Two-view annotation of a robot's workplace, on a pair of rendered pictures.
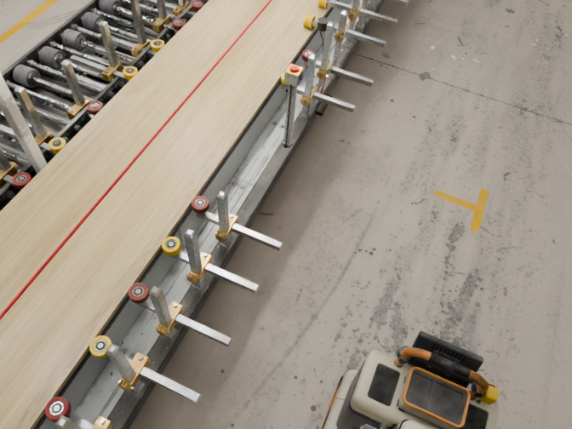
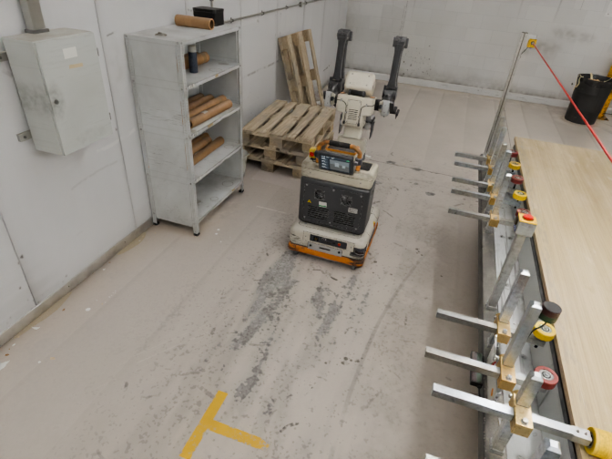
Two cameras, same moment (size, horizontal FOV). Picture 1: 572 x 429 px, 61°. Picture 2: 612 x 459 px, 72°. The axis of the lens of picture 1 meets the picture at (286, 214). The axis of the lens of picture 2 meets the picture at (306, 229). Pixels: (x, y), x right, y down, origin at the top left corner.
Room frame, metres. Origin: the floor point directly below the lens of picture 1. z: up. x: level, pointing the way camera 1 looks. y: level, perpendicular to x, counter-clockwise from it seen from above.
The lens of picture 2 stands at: (3.46, -0.97, 2.12)
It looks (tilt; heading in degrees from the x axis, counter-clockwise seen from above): 33 degrees down; 178
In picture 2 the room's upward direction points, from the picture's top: 4 degrees clockwise
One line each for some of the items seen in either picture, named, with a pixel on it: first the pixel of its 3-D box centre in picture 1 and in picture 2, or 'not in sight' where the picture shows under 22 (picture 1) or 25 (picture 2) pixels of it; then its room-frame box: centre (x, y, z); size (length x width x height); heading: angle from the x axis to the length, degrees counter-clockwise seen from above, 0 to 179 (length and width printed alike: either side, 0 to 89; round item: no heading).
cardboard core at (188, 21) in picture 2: not in sight; (194, 22); (-0.15, -1.80, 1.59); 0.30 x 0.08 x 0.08; 71
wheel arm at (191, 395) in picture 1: (148, 374); (484, 168); (0.53, 0.46, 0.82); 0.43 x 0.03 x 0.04; 71
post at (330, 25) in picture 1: (325, 59); (513, 351); (2.40, -0.13, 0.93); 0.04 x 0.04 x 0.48; 71
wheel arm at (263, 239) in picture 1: (238, 229); (484, 218); (1.24, 0.21, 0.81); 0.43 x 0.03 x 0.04; 71
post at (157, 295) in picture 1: (164, 317); (494, 174); (0.75, 0.44, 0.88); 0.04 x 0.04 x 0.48; 71
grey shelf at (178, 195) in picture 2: not in sight; (195, 128); (-0.04, -1.83, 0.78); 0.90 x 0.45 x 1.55; 161
